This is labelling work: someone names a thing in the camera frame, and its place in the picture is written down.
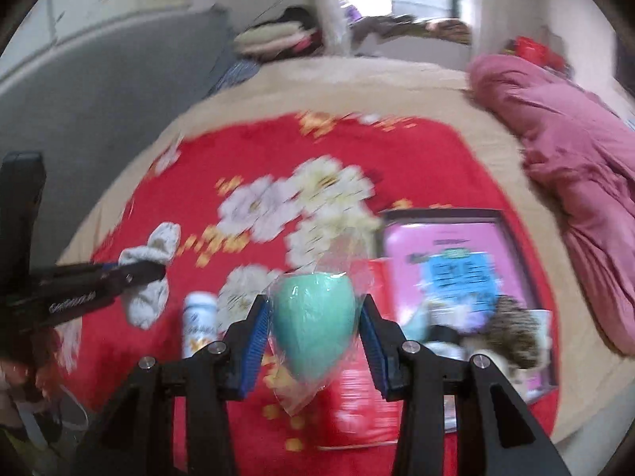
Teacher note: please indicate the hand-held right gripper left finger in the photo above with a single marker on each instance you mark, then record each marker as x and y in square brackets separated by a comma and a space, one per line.
[255, 342]

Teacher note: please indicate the white pill bottle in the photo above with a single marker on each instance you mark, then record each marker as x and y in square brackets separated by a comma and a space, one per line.
[199, 322]

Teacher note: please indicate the red and white box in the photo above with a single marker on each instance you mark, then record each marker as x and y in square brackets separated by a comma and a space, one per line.
[362, 406]

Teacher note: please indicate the sheer white curtain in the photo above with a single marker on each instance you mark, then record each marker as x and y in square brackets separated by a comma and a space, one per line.
[327, 10]

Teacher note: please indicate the grey quilted headboard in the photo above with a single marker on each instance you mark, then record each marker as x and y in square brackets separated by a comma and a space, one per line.
[99, 109]

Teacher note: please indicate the red floral blanket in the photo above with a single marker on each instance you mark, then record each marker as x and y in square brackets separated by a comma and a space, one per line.
[208, 168]

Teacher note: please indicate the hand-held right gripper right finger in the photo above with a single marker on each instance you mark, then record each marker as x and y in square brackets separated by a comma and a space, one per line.
[373, 349]

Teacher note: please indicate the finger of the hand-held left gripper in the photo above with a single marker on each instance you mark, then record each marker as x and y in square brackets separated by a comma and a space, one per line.
[141, 275]

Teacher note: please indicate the pink quilt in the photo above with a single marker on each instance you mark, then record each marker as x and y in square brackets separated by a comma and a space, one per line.
[575, 148]

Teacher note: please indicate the red gift bags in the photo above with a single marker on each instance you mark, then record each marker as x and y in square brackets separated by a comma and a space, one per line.
[533, 52]

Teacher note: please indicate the light blue tissue pack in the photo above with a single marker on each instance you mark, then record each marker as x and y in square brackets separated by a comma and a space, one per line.
[541, 329]

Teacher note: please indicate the blue patterned cloth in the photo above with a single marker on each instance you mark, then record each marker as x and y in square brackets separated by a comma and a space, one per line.
[235, 75]

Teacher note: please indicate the dark framed pink tray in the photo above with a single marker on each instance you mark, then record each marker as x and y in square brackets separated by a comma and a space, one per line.
[446, 248]

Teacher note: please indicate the leopard print cloth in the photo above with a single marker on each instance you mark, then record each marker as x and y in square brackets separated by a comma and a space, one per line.
[516, 327]

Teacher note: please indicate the heap of dark clothes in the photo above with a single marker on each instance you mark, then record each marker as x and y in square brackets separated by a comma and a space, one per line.
[411, 27]

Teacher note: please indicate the cream plush teddy bear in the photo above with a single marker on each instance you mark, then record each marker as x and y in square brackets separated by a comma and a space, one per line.
[149, 250]

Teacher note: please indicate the stack of folded clothes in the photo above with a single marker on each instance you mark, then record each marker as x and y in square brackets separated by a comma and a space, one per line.
[273, 34]

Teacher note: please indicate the green sponge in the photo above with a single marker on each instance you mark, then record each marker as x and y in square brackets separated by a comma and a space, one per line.
[312, 322]

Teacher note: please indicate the beige bed sheet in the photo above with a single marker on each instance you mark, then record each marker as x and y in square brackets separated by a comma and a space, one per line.
[278, 84]

